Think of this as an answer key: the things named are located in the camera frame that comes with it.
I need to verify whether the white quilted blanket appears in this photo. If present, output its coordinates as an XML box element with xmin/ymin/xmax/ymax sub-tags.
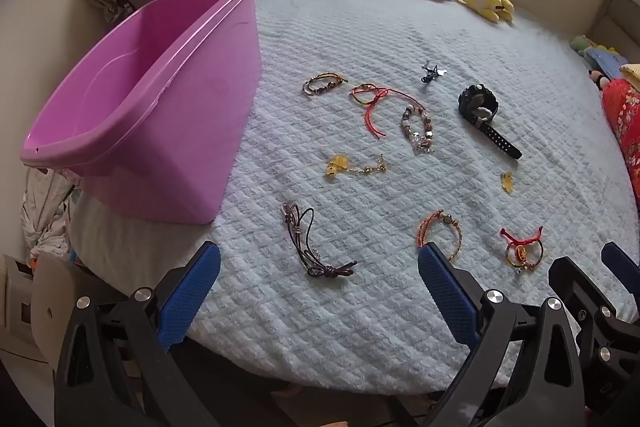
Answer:
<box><xmin>69</xmin><ymin>0</ymin><xmax>640</xmax><ymax>395</ymax></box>

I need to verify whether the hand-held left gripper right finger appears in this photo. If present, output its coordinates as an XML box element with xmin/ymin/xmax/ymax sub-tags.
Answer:
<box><xmin>417</xmin><ymin>242</ymin><xmax>587</xmax><ymax>427</ymax></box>

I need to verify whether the black cord silver pendant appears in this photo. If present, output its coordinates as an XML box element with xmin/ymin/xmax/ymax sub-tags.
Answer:
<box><xmin>419</xmin><ymin>62</ymin><xmax>447</xmax><ymax>86</ymax></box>

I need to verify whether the brown leather cord bracelet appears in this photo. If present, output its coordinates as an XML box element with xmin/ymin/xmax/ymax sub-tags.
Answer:
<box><xmin>281</xmin><ymin>202</ymin><xmax>359</xmax><ymax>279</ymax></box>

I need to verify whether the red bracelet gold charm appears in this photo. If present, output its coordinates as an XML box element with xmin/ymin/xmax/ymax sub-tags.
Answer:
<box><xmin>499</xmin><ymin>226</ymin><xmax>545</xmax><ymax>274</ymax></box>

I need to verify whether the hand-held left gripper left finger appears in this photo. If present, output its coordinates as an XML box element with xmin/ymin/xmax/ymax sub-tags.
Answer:
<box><xmin>54</xmin><ymin>241</ymin><xmax>222</xmax><ymax>427</ymax></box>

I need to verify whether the brown braided bead bracelet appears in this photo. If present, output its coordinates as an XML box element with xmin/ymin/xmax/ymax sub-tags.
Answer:
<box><xmin>302</xmin><ymin>74</ymin><xmax>349</xmax><ymax>98</ymax></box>

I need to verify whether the green plush toy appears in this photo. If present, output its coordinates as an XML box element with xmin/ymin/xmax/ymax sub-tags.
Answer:
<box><xmin>570</xmin><ymin>34</ymin><xmax>621</xmax><ymax>58</ymax></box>

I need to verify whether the white panel furniture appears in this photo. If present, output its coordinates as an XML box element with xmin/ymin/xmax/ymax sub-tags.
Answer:
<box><xmin>0</xmin><ymin>254</ymin><xmax>39</xmax><ymax>349</ymax></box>

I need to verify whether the purple plastic tub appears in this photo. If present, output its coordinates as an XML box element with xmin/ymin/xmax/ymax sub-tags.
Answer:
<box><xmin>20</xmin><ymin>0</ymin><xmax>264</xmax><ymax>226</ymax></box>

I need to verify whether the red string bracelet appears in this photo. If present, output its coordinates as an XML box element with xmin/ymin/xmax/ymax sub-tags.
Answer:
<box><xmin>350</xmin><ymin>83</ymin><xmax>426</xmax><ymax>140</ymax></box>

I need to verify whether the red patterned cloth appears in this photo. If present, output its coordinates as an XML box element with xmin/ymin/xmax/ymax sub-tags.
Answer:
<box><xmin>602</xmin><ymin>77</ymin><xmax>640</xmax><ymax>208</ymax></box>

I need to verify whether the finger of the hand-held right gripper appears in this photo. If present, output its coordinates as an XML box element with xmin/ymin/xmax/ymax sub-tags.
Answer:
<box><xmin>601</xmin><ymin>242</ymin><xmax>640</xmax><ymax>308</ymax></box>
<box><xmin>548</xmin><ymin>257</ymin><xmax>640</xmax><ymax>360</ymax></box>

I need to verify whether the black wristwatch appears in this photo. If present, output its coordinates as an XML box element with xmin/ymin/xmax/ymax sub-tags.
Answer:
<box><xmin>458</xmin><ymin>84</ymin><xmax>524</xmax><ymax>160</ymax></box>

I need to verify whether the grey clothes pile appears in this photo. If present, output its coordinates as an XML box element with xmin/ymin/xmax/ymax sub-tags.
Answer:
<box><xmin>20</xmin><ymin>167</ymin><xmax>82</xmax><ymax>264</ymax></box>

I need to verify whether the beige flat board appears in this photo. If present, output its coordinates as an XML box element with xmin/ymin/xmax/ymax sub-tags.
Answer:
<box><xmin>31</xmin><ymin>252</ymin><xmax>102</xmax><ymax>360</ymax></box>

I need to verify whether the beige padded headboard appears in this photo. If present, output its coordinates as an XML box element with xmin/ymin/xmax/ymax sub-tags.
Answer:
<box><xmin>585</xmin><ymin>0</ymin><xmax>640</xmax><ymax>54</ymax></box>

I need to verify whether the orange braided bracelet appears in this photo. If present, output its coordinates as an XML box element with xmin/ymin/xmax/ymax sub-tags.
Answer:
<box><xmin>417</xmin><ymin>208</ymin><xmax>464</xmax><ymax>263</ymax></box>

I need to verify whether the pink silver charm bracelet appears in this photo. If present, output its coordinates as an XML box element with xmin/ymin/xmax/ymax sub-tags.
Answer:
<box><xmin>399</xmin><ymin>104</ymin><xmax>435</xmax><ymax>156</ymax></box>

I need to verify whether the gold chain yellow pendant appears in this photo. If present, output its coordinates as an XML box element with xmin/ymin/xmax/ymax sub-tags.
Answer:
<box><xmin>325</xmin><ymin>153</ymin><xmax>389</xmax><ymax>178</ymax></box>

